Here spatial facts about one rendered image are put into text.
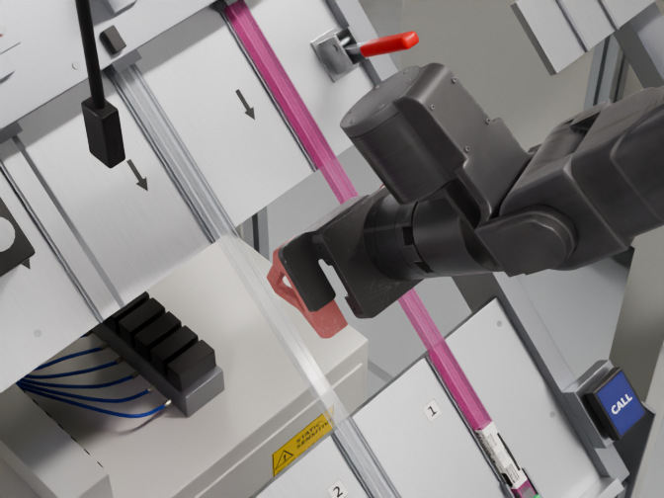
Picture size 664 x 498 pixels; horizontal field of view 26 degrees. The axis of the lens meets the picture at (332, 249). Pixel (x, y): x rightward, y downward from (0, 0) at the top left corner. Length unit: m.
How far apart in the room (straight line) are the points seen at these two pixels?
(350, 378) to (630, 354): 0.33
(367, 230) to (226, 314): 0.63
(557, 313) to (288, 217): 0.48
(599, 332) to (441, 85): 1.55
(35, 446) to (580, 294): 1.20
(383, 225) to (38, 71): 0.28
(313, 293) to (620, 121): 0.25
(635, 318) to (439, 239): 0.78
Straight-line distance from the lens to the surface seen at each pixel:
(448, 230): 0.83
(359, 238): 0.91
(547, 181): 0.76
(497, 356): 1.24
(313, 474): 1.14
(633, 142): 0.74
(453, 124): 0.80
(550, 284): 2.38
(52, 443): 1.40
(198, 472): 1.41
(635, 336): 1.62
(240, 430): 1.44
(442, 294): 2.34
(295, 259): 0.90
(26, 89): 1.01
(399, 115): 0.80
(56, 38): 1.03
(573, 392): 1.25
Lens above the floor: 1.81
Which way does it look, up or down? 49 degrees down
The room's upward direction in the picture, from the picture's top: straight up
